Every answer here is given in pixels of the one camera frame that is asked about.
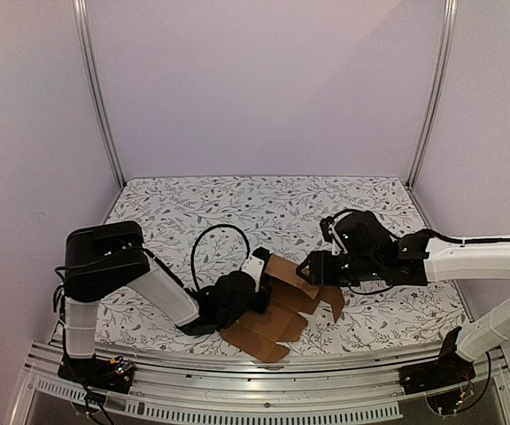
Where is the perforated metal strip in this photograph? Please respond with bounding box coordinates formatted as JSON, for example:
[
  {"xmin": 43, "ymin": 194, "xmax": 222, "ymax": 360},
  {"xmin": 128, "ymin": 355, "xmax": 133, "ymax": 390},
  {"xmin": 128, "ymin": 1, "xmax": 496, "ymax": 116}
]
[{"xmin": 33, "ymin": 375, "xmax": 404, "ymax": 421}]

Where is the right aluminium corner post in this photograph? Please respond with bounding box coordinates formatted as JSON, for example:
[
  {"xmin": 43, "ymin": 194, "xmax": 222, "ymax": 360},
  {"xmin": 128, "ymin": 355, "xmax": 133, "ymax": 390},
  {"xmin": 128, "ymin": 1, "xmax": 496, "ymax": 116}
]
[{"xmin": 406, "ymin": 0, "xmax": 458, "ymax": 192}]

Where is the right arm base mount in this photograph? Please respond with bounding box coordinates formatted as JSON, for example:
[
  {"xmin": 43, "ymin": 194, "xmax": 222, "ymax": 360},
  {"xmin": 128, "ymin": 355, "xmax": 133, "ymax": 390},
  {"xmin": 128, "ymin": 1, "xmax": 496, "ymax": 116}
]
[{"xmin": 398, "ymin": 327, "xmax": 475, "ymax": 395}]

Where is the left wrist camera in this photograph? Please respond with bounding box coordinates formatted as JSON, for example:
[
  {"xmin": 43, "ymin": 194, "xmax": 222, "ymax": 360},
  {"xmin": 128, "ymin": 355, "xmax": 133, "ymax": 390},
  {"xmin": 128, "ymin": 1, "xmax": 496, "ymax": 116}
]
[{"xmin": 240, "ymin": 247, "xmax": 271, "ymax": 286}]

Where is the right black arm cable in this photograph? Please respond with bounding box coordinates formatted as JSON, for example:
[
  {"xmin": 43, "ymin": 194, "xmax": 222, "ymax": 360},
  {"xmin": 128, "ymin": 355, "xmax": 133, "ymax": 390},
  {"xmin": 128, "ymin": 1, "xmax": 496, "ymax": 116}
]
[{"xmin": 427, "ymin": 228, "xmax": 510, "ymax": 249}]

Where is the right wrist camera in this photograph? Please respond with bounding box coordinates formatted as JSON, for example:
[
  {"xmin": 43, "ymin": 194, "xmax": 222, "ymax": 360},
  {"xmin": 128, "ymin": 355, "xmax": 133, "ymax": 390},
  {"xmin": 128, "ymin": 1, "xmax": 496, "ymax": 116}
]
[{"xmin": 320, "ymin": 216, "xmax": 348, "ymax": 256}]

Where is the floral patterned table mat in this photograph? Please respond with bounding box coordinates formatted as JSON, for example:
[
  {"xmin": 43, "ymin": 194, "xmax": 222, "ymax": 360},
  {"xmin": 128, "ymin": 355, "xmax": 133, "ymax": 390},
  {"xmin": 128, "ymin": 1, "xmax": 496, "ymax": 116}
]
[{"xmin": 104, "ymin": 176, "xmax": 467, "ymax": 356}]

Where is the aluminium corner post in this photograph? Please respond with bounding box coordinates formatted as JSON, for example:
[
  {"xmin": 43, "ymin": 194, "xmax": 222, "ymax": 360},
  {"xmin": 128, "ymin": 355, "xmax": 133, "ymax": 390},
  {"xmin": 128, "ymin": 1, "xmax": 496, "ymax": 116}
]
[
  {"xmin": 406, "ymin": 0, "xmax": 458, "ymax": 192},
  {"xmin": 72, "ymin": 0, "xmax": 127, "ymax": 189}
]

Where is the aluminium front rail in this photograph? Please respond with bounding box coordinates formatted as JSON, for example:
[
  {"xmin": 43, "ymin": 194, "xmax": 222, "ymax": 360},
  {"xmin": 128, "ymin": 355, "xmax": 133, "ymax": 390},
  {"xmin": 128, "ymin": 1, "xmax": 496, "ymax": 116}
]
[{"xmin": 23, "ymin": 341, "xmax": 508, "ymax": 405}]

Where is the left aluminium corner post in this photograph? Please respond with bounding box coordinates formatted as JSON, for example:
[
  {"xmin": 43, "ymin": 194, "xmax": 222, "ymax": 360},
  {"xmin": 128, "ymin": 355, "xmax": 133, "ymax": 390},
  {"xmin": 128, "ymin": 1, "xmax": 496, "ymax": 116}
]
[{"xmin": 72, "ymin": 0, "xmax": 127, "ymax": 189}]

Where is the brown cardboard box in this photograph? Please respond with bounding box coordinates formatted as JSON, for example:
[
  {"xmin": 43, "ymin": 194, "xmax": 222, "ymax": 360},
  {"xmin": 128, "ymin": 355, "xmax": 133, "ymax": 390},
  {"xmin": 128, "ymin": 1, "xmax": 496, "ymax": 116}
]
[{"xmin": 220, "ymin": 254, "xmax": 344, "ymax": 363}]

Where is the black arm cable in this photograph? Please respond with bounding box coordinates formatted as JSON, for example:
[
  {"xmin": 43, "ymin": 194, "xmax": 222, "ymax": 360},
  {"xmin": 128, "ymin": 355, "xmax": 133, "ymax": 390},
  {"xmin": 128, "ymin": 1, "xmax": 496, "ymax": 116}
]
[
  {"xmin": 427, "ymin": 228, "xmax": 510, "ymax": 249},
  {"xmin": 190, "ymin": 224, "xmax": 251, "ymax": 298}
]

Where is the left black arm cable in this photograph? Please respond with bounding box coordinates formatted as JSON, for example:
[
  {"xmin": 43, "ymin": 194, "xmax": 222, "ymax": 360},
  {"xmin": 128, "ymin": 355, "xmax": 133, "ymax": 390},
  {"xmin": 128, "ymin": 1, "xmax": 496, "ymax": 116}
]
[{"xmin": 190, "ymin": 224, "xmax": 251, "ymax": 298}]

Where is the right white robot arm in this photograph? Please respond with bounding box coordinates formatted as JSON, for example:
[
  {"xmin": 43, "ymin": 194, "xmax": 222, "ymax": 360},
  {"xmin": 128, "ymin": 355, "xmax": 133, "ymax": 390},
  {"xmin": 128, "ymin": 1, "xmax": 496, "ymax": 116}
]
[{"xmin": 296, "ymin": 209, "xmax": 510, "ymax": 386}]

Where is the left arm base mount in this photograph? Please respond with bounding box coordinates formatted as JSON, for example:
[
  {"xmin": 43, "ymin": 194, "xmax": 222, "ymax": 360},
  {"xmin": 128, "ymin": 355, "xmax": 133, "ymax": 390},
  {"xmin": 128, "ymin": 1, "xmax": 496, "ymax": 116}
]
[{"xmin": 58, "ymin": 354, "xmax": 135, "ymax": 394}]

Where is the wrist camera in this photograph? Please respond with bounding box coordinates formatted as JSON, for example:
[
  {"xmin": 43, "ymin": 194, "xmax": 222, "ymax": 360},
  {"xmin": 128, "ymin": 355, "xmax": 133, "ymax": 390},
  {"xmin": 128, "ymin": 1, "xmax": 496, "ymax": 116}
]
[
  {"xmin": 320, "ymin": 216, "xmax": 348, "ymax": 256},
  {"xmin": 240, "ymin": 247, "xmax": 271, "ymax": 286}
]

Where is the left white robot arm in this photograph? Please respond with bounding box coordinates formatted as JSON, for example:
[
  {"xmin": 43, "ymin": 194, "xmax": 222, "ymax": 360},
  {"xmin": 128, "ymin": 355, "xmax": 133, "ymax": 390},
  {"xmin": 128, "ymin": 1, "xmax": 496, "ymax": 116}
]
[{"xmin": 53, "ymin": 220, "xmax": 272, "ymax": 384}]

